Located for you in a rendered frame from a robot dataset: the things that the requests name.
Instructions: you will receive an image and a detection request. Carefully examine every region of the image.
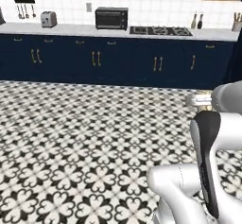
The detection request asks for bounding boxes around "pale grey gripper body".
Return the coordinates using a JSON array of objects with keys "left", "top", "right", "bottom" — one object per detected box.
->
[{"left": 185, "top": 90, "right": 214, "bottom": 112}]

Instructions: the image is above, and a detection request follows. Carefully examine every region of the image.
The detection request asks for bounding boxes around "navy tall cabinet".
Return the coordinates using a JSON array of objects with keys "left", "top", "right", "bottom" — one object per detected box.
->
[{"left": 233, "top": 0, "right": 242, "bottom": 84}]

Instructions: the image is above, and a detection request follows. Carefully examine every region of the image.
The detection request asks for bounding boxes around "navy base cabinet run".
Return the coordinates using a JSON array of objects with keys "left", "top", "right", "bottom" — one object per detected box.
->
[{"left": 0, "top": 33, "right": 238, "bottom": 91}]

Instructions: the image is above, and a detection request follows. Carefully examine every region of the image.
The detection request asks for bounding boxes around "black gas hob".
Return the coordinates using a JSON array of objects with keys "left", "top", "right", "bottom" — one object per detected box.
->
[{"left": 129, "top": 25, "right": 194, "bottom": 37}]

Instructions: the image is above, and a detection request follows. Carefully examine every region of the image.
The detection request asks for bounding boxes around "dark pepper mill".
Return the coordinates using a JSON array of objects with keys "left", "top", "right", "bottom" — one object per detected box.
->
[{"left": 197, "top": 11, "right": 204, "bottom": 30}]

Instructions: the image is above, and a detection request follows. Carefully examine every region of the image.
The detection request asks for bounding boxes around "pale pepper mill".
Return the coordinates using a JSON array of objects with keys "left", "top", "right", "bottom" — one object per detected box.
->
[{"left": 190, "top": 11, "right": 199, "bottom": 30}]

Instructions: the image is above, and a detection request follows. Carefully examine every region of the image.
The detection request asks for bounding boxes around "white pot with tools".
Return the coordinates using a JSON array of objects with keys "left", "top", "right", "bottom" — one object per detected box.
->
[{"left": 231, "top": 11, "right": 242, "bottom": 33}]

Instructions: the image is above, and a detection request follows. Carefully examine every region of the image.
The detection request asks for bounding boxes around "black toaster oven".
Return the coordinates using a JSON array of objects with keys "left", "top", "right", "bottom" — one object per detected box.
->
[{"left": 95, "top": 7, "right": 130, "bottom": 31}]

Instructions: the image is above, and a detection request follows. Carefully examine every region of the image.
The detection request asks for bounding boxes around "silver toaster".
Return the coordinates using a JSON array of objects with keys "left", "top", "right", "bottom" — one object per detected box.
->
[{"left": 40, "top": 10, "right": 59, "bottom": 29}]

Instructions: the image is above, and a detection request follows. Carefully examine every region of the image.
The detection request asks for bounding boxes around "hanging metal kitchen tool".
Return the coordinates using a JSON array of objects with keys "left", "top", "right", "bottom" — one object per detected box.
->
[
  {"left": 16, "top": 3, "right": 24, "bottom": 21},
  {"left": 30, "top": 3, "right": 37, "bottom": 19},
  {"left": 23, "top": 3, "right": 30, "bottom": 20}
]

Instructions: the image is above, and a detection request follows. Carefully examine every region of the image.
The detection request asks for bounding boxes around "dark grey appliance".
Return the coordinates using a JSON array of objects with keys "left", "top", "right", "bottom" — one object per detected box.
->
[{"left": 0, "top": 7, "right": 7, "bottom": 26}]

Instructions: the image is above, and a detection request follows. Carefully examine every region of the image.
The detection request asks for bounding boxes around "black tool rail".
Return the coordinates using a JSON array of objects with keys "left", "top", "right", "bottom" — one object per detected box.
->
[{"left": 13, "top": 0, "right": 36, "bottom": 5}]

